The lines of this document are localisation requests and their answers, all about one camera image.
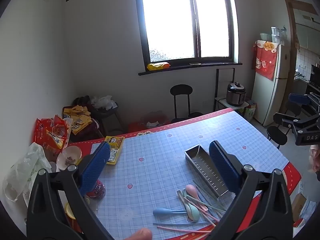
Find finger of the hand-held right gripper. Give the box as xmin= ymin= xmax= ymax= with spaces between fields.
xmin=273 ymin=112 xmax=320 ymax=137
xmin=288 ymin=92 xmax=320 ymax=117

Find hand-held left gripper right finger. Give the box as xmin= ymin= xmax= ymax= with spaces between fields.
xmin=209 ymin=140 xmax=294 ymax=240

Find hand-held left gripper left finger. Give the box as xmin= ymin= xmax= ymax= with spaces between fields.
xmin=26 ymin=141 xmax=115 ymax=240

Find stainless steel utensil holder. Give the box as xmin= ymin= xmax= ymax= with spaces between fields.
xmin=184 ymin=144 xmax=237 ymax=202

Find pink spoon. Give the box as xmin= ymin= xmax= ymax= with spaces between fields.
xmin=185 ymin=184 xmax=209 ymax=212

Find pile of pastel chopsticks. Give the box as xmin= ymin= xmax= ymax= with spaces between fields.
xmin=153 ymin=184 xmax=227 ymax=233

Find white spoon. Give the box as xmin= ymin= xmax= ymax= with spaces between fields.
xmin=177 ymin=189 xmax=192 ymax=222

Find green spoon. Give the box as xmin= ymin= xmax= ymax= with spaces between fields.
xmin=182 ymin=189 xmax=200 ymax=223

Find blue spoon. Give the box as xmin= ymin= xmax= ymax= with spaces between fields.
xmin=153 ymin=207 xmax=188 ymax=217

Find person's right hand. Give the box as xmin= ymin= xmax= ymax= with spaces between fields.
xmin=309 ymin=145 xmax=320 ymax=173

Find person's left hand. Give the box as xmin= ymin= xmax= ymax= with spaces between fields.
xmin=124 ymin=227 xmax=153 ymax=240

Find black round chair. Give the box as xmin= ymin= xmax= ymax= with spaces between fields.
xmin=266 ymin=102 xmax=302 ymax=149
xmin=170 ymin=84 xmax=203 ymax=124

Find red label jar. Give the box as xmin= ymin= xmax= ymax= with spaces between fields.
xmin=86 ymin=179 xmax=105 ymax=198

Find black oven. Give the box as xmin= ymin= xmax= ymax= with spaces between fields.
xmin=306 ymin=64 xmax=320 ymax=98

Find yellow snack packet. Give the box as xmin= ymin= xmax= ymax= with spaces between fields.
xmin=104 ymin=135 xmax=125 ymax=165

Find pink ceramic bowl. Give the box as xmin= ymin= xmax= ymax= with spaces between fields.
xmin=56 ymin=145 xmax=82 ymax=172

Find white fridge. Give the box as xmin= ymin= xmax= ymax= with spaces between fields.
xmin=251 ymin=40 xmax=292 ymax=127

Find colourful bag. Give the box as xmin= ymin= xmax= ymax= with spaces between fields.
xmin=244 ymin=100 xmax=257 ymax=122

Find yellow bowl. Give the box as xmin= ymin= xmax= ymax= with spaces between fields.
xmin=65 ymin=197 xmax=90 ymax=220

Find red printed cloth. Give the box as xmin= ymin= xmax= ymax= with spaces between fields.
xmin=252 ymin=40 xmax=279 ymax=81

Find stack of yellow boxes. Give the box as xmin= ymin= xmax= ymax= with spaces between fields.
xmin=62 ymin=105 xmax=92 ymax=134

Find rice cooker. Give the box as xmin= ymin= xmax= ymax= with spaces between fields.
xmin=226 ymin=82 xmax=247 ymax=106

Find red snack bags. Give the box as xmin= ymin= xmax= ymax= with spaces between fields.
xmin=34 ymin=115 xmax=73 ymax=155

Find blue plaid tablecloth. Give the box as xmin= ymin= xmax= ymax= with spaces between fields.
xmin=67 ymin=108 xmax=302 ymax=240

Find red basin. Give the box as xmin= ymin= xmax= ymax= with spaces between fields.
xmin=129 ymin=114 xmax=170 ymax=133

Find small white table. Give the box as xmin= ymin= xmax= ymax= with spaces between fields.
xmin=214 ymin=96 xmax=249 ymax=110

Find clear plastic containers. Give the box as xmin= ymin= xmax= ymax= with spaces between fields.
xmin=271 ymin=26 xmax=288 ymax=44

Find cardboard box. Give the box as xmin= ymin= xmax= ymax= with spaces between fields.
xmin=291 ymin=192 xmax=307 ymax=222

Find white plastic bag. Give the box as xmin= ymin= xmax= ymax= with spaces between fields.
xmin=3 ymin=142 xmax=52 ymax=207

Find dark windowsill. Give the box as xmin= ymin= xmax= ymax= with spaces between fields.
xmin=138 ymin=62 xmax=243 ymax=76

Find yellow bag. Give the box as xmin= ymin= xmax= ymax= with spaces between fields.
xmin=147 ymin=62 xmax=170 ymax=71

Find dark framed window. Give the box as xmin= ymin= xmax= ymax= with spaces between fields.
xmin=134 ymin=0 xmax=238 ymax=67

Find wooden door frame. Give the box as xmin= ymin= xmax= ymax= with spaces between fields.
xmin=285 ymin=0 xmax=320 ymax=115

